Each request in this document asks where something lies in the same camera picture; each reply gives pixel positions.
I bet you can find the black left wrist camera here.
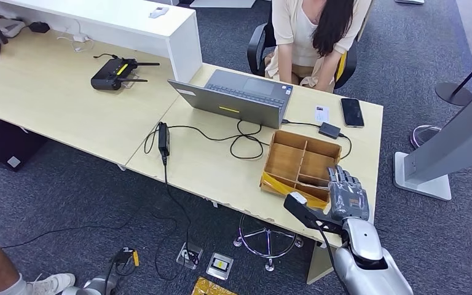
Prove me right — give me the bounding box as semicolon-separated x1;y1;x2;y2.
111;247;140;278

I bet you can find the black smartphone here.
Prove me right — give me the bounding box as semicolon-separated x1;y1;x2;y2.
340;97;366;128

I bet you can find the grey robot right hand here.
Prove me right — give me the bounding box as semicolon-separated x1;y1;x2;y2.
326;165;371;222

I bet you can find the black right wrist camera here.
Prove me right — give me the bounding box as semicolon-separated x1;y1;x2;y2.
283;192;345;235

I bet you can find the clear lid floor socket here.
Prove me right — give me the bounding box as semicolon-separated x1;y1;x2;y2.
175;242;205;270

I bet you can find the black laptop charger cable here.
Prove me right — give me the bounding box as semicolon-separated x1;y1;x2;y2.
143;119;269;161

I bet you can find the white ID card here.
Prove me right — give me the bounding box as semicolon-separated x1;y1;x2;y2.
315;104;331;124

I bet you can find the small black adapter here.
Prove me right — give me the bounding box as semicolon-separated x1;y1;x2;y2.
28;21;52;34

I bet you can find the white furniture panel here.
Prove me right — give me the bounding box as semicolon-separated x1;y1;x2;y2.
190;0;258;9

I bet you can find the long black cable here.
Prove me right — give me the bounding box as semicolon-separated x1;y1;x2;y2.
0;201;139;250

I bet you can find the black power brick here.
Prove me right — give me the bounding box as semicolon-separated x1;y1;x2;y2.
157;121;171;166

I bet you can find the black power cord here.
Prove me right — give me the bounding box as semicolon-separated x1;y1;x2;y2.
151;156;200;283

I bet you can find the black office chair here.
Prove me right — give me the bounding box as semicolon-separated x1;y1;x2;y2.
246;22;359;90

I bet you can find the black right camera cable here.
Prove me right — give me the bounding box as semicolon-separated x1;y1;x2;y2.
313;221;348;295

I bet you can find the black USB hub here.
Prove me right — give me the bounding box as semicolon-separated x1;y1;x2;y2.
318;122;342;141

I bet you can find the wooden divided box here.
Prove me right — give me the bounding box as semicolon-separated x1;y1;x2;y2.
259;130;343;211

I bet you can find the white reception counter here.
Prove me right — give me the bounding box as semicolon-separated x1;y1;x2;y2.
0;0;203;84

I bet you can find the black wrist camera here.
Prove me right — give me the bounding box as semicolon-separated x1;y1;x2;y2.
283;192;345;235
111;247;140;278

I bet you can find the curved black hub cable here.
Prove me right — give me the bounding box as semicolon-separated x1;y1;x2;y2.
338;133;353;161

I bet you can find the grey kiosk white base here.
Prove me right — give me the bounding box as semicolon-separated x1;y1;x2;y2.
393;73;472;202

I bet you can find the black stanchion post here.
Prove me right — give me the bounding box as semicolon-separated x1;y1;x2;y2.
435;47;472;107

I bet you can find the white plastic device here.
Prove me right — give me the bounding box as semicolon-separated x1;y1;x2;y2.
0;17;28;38

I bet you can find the black computer case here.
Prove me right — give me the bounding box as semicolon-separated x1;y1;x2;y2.
0;118;50;173

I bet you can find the grey laptop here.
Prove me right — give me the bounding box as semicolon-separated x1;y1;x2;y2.
167;69;294;130

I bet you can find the white charger with cable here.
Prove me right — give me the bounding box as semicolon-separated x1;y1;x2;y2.
57;20;96;53

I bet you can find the white sneaker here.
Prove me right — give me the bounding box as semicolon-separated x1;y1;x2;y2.
26;272;77;295

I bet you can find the chrome stool base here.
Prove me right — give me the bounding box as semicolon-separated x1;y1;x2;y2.
410;124;443;150
233;213;304;273

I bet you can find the short black hub cable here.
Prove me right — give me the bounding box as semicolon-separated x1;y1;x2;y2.
281;119;321;128

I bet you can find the metal floor socket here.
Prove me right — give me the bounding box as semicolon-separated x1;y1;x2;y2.
206;252;235;281

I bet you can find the black wireless router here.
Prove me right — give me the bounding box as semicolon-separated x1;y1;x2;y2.
91;56;161;91

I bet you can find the yellow floor tape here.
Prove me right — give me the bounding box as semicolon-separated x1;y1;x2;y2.
191;277;239;295

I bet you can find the wooden desk leg panel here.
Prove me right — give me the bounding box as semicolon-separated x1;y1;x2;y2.
306;243;343;285

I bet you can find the pale key card stack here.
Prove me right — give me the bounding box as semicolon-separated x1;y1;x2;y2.
296;182;329;191

